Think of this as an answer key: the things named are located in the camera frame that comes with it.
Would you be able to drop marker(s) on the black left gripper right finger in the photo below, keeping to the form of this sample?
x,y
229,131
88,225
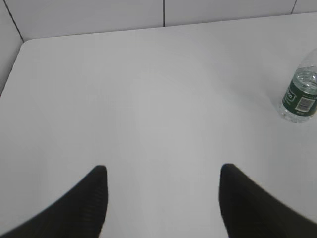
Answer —
x,y
248,211

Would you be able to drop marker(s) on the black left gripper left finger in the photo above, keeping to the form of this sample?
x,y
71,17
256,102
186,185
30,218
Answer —
x,y
80,213

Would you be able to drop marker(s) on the clear cestbon water bottle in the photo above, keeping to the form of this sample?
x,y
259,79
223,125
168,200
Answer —
x,y
299,103

